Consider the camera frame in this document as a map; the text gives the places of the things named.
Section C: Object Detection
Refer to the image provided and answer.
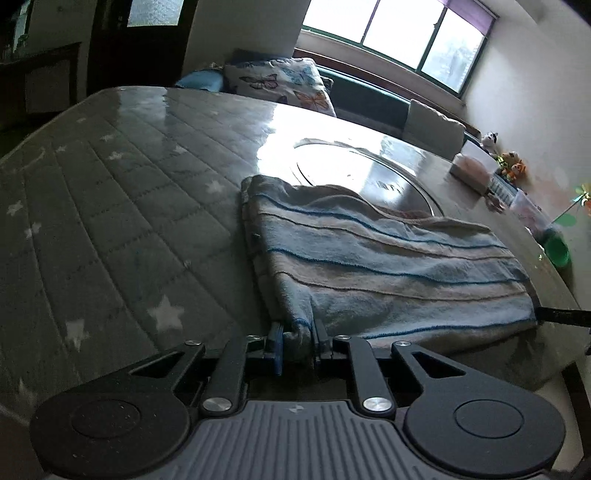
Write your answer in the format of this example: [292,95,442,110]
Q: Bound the blue striped t-shirt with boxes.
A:
[240,175,538,352]

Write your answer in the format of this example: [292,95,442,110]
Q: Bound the green bowl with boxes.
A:
[541,228,571,268]

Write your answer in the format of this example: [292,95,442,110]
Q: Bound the clear plastic box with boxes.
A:
[510,189,551,235]

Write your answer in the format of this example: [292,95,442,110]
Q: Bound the plush toys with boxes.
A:
[480,132,527,185]

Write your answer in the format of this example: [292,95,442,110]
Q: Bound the tissue box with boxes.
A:
[450,141,499,195]

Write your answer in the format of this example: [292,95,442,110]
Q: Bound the quilted star table cover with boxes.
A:
[1,87,589,479]

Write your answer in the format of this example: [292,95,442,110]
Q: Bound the grey cushion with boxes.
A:
[402,100,465,161]

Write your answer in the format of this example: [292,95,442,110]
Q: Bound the round glass turntable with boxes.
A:
[294,139,443,217]

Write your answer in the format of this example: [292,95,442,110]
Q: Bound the dark green sofa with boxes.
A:
[230,50,486,144]

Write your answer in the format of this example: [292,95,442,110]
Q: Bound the purple roller blind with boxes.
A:
[441,0,498,36]

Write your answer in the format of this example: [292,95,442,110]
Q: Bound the window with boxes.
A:
[303,0,490,97]

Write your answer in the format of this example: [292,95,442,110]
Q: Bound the blue cushion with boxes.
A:
[174,69,224,93]

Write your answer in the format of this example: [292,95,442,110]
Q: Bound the butterfly print pillow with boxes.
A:
[223,58,335,117]

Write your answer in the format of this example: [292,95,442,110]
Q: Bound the dark door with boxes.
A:
[86,1,197,93]

